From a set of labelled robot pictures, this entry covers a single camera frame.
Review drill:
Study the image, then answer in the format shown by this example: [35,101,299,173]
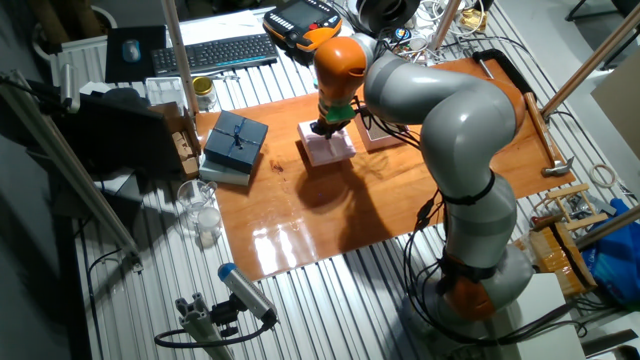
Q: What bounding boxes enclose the blue plastic bag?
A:
[582,197,640,306]

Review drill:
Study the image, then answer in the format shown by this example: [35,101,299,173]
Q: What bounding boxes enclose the orange and black teach pendant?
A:
[262,0,344,55]

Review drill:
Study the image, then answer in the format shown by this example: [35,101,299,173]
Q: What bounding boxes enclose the glossy wooden board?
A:
[194,55,577,282]

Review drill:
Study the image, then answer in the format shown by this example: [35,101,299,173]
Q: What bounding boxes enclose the aluminium frame beam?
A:
[0,69,144,271]

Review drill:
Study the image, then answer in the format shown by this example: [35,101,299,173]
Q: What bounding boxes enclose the small clear plastic cup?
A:
[196,206,224,249]

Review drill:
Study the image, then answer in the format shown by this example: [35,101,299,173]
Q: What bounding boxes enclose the white paper sheets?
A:
[169,9,266,49]

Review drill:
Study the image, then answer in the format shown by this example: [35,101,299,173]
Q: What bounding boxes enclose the white gift box lid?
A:
[296,119,358,168]

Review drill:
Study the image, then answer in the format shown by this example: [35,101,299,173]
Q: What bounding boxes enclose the dark blue ribboned gift box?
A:
[203,110,270,175]

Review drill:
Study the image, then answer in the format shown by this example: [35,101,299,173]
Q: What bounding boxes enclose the gold shiny packet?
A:
[459,7,489,32]

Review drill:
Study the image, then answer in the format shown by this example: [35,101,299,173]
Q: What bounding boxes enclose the black mouse pad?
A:
[104,24,168,84]

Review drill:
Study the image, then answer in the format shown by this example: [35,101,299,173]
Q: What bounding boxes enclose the white tape ring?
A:
[588,163,619,190]

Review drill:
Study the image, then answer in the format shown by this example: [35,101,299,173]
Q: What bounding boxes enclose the black chair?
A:
[564,0,640,71]

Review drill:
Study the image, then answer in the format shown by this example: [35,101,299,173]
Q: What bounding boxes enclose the beige cardboard sheet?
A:
[591,49,640,161]

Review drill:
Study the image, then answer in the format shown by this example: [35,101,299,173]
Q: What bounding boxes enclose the red handled tool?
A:
[530,213,564,229]

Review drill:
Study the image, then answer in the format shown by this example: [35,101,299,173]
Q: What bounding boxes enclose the glass jar with yellow lid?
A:
[192,75,218,112]

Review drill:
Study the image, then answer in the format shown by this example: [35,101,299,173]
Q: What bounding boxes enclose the small wooden rack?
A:
[544,182,609,232]

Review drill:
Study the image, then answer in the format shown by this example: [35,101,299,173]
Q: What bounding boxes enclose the aluminium profile camera mount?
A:
[174,292,234,360]

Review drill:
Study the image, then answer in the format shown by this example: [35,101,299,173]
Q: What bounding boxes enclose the open pink box base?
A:
[353,104,409,152]

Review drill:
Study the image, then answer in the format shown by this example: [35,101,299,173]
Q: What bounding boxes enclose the silver camera with blue end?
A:
[217,262,279,326]

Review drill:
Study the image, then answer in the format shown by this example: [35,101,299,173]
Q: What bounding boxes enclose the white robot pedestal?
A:
[499,272,589,360]

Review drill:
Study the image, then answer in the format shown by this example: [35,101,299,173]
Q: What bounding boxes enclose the black filament spool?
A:
[355,0,421,37]

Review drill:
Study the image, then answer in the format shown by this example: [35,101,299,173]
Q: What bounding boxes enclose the hammer with wooden handle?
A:
[523,92,575,178]

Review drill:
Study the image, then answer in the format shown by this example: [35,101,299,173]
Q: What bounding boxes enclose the grey computer mouse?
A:
[122,38,142,64]

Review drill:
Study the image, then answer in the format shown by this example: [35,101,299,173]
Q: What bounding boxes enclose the clear glass measuring cup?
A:
[175,178,219,224]

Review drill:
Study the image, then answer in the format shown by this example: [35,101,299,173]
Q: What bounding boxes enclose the black computer keyboard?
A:
[150,32,280,77]

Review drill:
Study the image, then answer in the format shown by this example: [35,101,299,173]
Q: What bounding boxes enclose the wooden frame pole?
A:
[159,0,200,116]
[540,3,640,119]
[430,0,462,50]
[574,203,640,251]

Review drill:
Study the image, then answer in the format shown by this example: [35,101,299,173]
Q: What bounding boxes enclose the brown cardboard box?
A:
[147,101,202,181]

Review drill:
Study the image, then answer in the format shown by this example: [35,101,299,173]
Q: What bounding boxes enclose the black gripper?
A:
[309,118,347,143]

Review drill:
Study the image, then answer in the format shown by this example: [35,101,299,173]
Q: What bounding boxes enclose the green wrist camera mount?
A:
[312,74,357,125]

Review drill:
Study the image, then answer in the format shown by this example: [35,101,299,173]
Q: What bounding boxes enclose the taped cardboard package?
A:
[528,222,599,299]

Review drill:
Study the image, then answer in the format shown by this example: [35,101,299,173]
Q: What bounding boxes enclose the dark monitor panel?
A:
[49,92,184,174]

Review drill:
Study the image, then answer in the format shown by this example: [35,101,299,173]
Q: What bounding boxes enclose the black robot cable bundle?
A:
[349,37,589,346]

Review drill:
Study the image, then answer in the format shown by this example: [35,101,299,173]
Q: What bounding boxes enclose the black camera cable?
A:
[153,319,274,349]

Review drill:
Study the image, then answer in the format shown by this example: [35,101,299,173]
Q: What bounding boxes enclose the clear plastic tray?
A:
[144,75,189,109]

